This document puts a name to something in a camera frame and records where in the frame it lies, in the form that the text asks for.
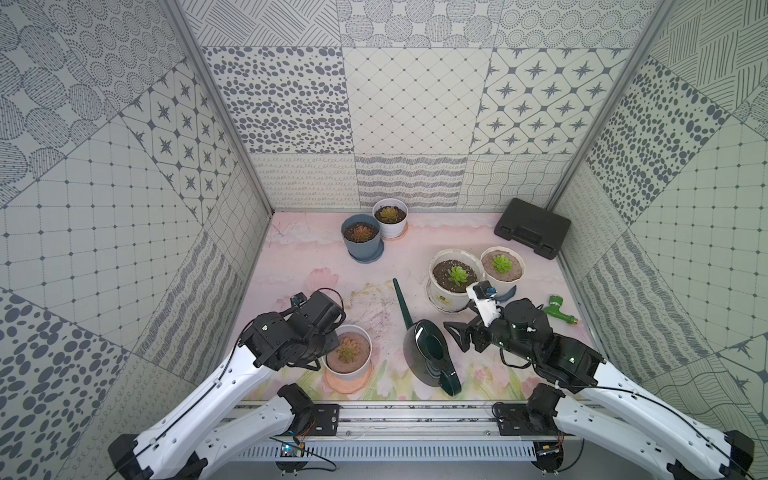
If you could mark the white pot yellow-brown succulent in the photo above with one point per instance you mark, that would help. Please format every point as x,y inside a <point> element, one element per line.
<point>391,215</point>

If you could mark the blue-grey pot red succulent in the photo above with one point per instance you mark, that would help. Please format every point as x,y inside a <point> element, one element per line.
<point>362,237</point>

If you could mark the left small circuit board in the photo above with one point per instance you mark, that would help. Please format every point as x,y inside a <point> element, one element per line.
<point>290,458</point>

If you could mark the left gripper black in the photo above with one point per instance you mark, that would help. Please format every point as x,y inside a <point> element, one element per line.
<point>321,346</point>

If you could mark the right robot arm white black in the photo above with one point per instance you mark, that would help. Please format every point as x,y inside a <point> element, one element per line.
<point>585,395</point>

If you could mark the right small circuit board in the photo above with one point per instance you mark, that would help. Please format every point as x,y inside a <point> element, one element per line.
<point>549,456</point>

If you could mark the black plastic tool case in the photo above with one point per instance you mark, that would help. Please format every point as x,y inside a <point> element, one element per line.
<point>541,230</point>

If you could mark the large white pot green succulent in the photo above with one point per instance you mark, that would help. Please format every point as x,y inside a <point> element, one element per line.
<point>450,273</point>

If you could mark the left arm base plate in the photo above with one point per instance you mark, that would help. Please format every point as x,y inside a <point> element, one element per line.
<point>319,420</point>

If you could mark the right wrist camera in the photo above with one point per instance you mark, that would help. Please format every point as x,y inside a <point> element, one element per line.
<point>482,295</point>

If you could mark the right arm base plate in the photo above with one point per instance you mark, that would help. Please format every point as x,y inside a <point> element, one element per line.
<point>514,419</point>

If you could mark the small circuit board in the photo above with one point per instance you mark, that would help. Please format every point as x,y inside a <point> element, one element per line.
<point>549,456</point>
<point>290,458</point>

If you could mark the dark green watering can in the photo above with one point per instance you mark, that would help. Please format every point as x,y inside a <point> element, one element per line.
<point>426,351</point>

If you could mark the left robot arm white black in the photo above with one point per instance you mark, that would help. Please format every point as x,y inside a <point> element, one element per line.
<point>255,357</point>

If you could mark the white pot bright green succulent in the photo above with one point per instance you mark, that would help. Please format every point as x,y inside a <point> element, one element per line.
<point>503,267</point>

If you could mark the green hose nozzle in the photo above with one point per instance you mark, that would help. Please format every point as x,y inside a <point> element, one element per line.
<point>554,309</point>

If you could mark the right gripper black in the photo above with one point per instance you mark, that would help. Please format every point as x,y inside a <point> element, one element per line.
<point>463,340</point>

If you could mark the aluminium mounting rail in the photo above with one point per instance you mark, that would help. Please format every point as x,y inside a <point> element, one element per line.
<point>397,422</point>

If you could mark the white pot pink succulent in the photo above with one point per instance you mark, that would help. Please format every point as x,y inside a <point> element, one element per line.
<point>348,367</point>

